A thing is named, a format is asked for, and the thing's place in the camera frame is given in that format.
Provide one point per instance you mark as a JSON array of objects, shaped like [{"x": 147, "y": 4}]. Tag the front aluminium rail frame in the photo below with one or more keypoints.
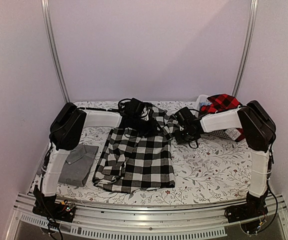
[{"x": 125, "y": 222}]

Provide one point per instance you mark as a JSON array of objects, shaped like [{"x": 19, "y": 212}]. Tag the left aluminium frame post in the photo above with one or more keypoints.
[{"x": 53, "y": 49}]

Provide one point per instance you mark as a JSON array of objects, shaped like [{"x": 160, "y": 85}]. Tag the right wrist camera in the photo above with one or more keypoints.
[{"x": 185, "y": 117}]

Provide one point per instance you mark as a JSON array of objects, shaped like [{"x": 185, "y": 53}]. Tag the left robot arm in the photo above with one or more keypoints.
[{"x": 66, "y": 130}]

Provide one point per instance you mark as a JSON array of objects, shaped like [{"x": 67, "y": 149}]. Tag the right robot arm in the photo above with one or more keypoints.
[{"x": 258, "y": 128}]

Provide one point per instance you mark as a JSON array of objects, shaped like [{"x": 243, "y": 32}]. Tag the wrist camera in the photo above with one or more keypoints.
[
  {"x": 185, "y": 117},
  {"x": 135, "y": 108}
]

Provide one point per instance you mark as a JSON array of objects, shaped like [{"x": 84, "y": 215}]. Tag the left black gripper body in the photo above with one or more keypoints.
[{"x": 144, "y": 129}]

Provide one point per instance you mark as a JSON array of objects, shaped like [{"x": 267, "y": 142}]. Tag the red black plaid shirt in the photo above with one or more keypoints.
[{"x": 221, "y": 102}]

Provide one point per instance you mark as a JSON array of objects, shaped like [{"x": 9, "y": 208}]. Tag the folded grey button shirt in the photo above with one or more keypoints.
[{"x": 78, "y": 165}]

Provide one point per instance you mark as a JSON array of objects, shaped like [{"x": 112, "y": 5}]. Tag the black white plaid shirt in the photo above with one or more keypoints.
[{"x": 133, "y": 160}]

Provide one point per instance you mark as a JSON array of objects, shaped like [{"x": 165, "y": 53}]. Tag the floral white tablecloth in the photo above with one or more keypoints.
[{"x": 213, "y": 169}]

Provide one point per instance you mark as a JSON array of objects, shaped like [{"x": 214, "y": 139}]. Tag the white plastic laundry basket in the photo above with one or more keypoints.
[{"x": 224, "y": 120}]

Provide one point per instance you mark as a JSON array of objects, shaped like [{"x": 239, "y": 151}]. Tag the right aluminium frame post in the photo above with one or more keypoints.
[{"x": 247, "y": 46}]

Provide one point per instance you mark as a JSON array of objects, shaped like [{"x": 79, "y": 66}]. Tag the blue garment in basket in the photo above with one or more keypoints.
[{"x": 205, "y": 103}]

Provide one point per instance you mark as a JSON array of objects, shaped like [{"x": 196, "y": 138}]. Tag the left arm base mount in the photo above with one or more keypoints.
[{"x": 47, "y": 206}]

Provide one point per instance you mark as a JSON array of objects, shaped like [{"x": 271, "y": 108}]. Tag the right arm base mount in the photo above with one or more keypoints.
[{"x": 252, "y": 208}]

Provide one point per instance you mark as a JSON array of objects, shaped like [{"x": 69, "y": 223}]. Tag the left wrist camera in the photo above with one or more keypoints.
[{"x": 135, "y": 108}]

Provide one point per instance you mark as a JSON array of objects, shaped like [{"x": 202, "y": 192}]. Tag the aluminium frame post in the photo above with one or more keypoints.
[
  {"x": 247, "y": 46},
  {"x": 53, "y": 49}
]

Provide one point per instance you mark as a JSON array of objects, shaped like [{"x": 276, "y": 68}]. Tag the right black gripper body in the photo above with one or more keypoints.
[{"x": 185, "y": 137}]

